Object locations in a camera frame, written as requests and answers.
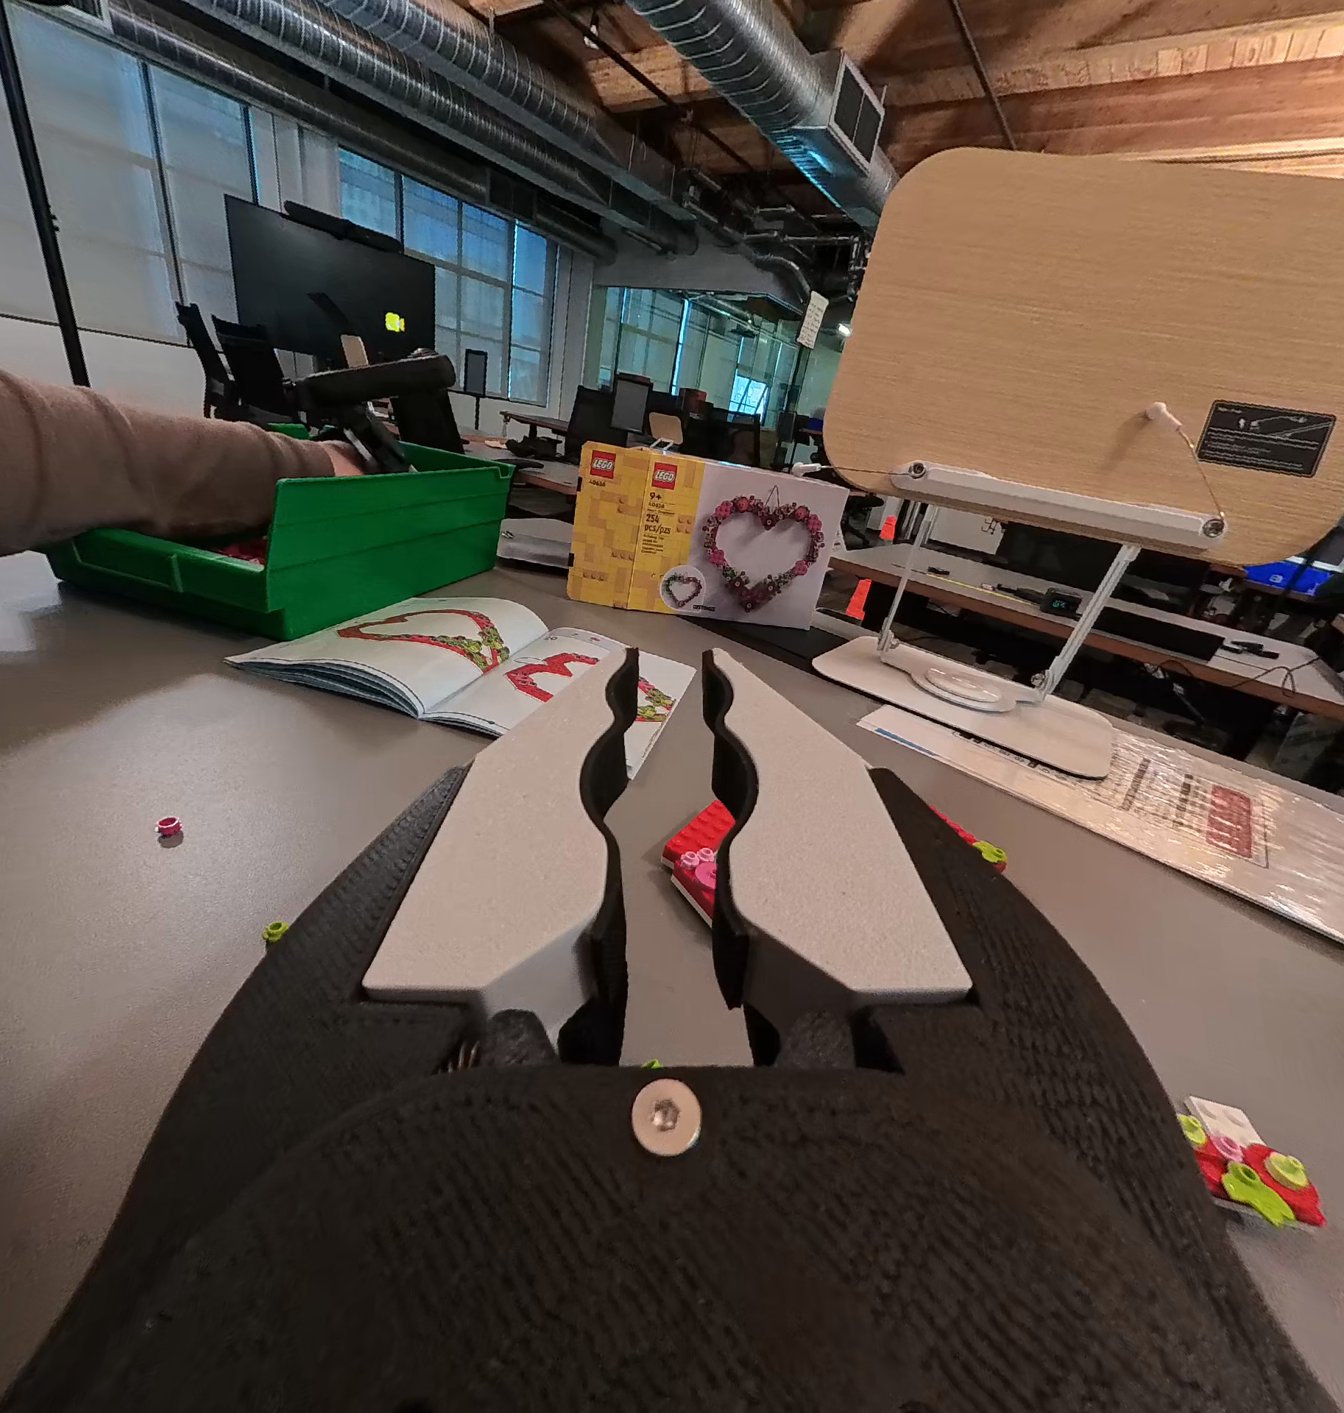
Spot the wooden book stand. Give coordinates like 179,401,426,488
814,147,1344,781

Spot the black office chair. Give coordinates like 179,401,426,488
209,316,303,431
173,304,236,423

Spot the clear plastic sheet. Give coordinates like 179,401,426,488
858,706,1344,963

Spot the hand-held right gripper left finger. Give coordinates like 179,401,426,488
361,646,642,1067

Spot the lego set box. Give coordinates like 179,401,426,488
566,441,850,632

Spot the red lego heart assembly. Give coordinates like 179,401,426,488
662,800,1009,930

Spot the person's left forearm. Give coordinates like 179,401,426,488
0,359,342,562

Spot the background wooden desk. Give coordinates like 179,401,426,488
829,545,1344,766

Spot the grey plastic bag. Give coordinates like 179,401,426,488
497,518,577,573

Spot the large black monitor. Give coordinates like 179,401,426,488
224,195,438,368

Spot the open instruction booklet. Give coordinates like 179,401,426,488
225,597,695,777

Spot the small lego flower assembly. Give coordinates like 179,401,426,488
1175,1095,1328,1231

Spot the black vertical pole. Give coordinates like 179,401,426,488
0,0,90,389

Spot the green plastic bin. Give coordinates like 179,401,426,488
47,425,517,643

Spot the metal air duct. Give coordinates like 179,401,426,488
626,0,896,228
109,0,684,228

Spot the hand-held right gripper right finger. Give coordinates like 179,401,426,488
698,649,976,1029

